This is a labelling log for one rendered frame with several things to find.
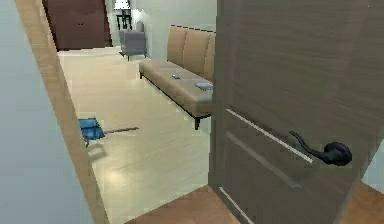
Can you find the pale blue bowl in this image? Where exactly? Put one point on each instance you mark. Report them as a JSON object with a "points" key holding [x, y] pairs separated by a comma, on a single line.
{"points": [[204, 85]]}

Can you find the small blue-grey object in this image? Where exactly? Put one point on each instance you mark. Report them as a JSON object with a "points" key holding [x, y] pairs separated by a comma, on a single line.
{"points": [[175, 77]]}

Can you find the tan sofa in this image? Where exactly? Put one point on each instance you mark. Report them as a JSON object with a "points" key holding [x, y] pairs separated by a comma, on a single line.
{"points": [[186, 66]]}

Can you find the grey armchair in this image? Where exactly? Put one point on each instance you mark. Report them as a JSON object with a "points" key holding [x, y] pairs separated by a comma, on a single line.
{"points": [[133, 41]]}

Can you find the grey-brown room door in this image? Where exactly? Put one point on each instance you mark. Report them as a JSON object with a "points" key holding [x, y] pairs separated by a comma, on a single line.
{"points": [[293, 83]]}

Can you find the black side table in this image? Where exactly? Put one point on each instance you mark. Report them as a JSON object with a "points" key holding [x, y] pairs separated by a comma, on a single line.
{"points": [[123, 19]]}

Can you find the white lamp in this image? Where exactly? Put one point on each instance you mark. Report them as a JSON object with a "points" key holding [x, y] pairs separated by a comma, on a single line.
{"points": [[122, 4]]}

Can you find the dark brown cupboard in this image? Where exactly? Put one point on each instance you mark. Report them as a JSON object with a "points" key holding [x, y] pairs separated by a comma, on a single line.
{"points": [[78, 23]]}

